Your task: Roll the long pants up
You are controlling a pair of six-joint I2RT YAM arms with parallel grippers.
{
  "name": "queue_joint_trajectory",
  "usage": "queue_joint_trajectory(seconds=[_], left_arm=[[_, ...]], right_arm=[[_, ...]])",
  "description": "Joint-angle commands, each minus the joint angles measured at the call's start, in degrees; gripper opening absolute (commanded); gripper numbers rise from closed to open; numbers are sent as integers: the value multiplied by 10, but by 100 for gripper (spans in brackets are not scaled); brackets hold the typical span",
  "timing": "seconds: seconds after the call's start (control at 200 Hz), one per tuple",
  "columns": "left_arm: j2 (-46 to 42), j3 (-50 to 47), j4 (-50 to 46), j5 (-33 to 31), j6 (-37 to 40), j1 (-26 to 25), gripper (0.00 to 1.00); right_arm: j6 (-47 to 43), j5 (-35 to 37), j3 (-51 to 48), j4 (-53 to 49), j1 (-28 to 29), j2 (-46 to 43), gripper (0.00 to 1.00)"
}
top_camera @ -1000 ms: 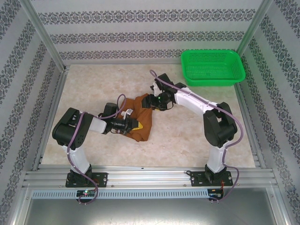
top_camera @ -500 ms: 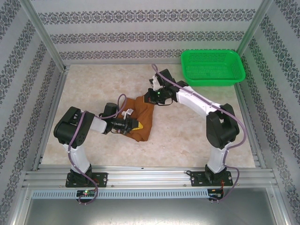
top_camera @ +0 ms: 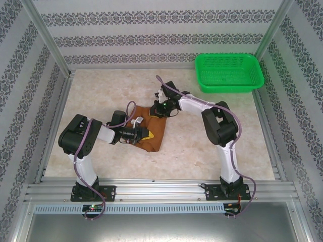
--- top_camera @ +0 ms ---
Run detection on green plastic mesh basket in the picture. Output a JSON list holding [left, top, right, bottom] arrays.
[[194, 53, 265, 94]]

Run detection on grey slotted cable duct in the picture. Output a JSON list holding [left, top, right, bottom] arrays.
[[34, 203, 226, 214]]

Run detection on small circuit board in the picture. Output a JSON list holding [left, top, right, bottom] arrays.
[[224, 203, 241, 215], [82, 204, 104, 212]]

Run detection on left aluminium side rail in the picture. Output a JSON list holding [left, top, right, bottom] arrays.
[[34, 70, 75, 184]]

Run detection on left aluminium corner post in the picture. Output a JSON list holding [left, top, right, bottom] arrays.
[[22, 0, 72, 76]]

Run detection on left small circuit board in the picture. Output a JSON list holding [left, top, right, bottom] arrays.
[[82, 204, 104, 212]]

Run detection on right aluminium corner post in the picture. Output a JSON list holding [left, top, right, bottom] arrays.
[[253, 0, 295, 61]]

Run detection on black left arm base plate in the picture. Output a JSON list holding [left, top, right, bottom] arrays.
[[70, 185, 117, 202]]

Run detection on long aluminium mounting rail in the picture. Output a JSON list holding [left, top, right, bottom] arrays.
[[24, 177, 296, 203]]

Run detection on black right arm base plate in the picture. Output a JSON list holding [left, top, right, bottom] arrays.
[[201, 183, 252, 202]]

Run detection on aluminium side rail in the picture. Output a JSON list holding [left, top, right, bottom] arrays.
[[34, 70, 75, 184], [252, 89, 288, 182]]

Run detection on steel sheet shelf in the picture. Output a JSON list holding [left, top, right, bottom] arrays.
[[15, 201, 310, 242]]

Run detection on right aluminium side rail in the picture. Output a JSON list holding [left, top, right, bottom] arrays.
[[252, 89, 288, 182]]

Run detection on aluminium corner post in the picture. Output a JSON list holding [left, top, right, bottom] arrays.
[[22, 0, 72, 76], [253, 0, 295, 61]]

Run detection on right small circuit board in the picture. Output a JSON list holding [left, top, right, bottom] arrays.
[[224, 203, 241, 215]]

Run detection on brown long pants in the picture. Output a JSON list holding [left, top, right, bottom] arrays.
[[126, 105, 169, 154]]

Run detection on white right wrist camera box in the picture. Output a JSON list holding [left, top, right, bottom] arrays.
[[153, 87, 169, 102]]

